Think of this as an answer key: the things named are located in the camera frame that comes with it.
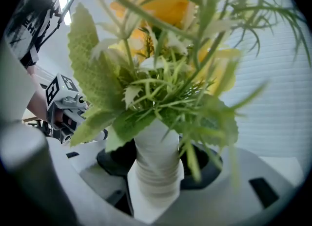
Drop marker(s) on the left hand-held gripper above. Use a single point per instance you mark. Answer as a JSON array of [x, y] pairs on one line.
[[69, 100]]

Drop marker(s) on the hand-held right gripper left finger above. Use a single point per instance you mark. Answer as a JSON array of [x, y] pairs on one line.
[[97, 195]]

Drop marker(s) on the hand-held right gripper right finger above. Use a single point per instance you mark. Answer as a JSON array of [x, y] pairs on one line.
[[231, 195]]

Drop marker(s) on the yellow flowers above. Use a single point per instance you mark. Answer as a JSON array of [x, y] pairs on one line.
[[157, 161]]

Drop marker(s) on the person's left forearm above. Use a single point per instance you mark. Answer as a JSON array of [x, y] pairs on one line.
[[36, 98]]

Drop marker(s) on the person's black printed t-shirt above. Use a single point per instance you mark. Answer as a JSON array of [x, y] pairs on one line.
[[29, 20]]

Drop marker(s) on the white window blinds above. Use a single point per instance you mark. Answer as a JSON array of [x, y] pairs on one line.
[[273, 98]]

